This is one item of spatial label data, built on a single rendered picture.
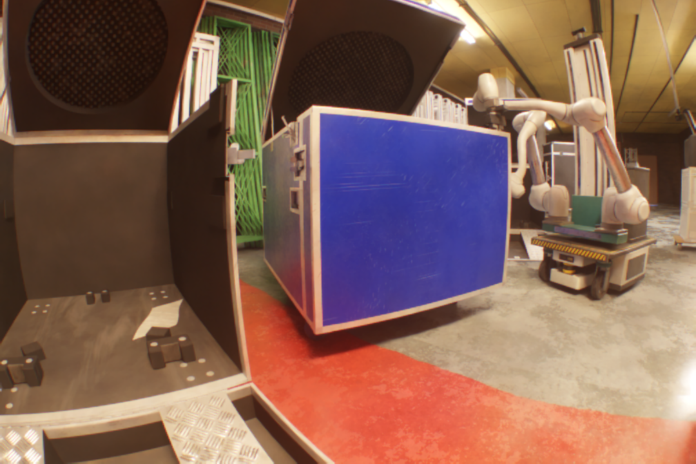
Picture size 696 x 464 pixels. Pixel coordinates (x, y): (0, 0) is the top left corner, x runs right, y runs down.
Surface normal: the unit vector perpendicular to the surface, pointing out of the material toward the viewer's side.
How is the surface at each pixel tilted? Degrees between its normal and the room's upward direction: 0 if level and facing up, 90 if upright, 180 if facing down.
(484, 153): 90
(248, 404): 92
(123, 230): 90
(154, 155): 90
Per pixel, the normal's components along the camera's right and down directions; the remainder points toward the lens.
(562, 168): -0.25, 0.07
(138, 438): 0.67, 0.07
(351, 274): 0.40, 0.06
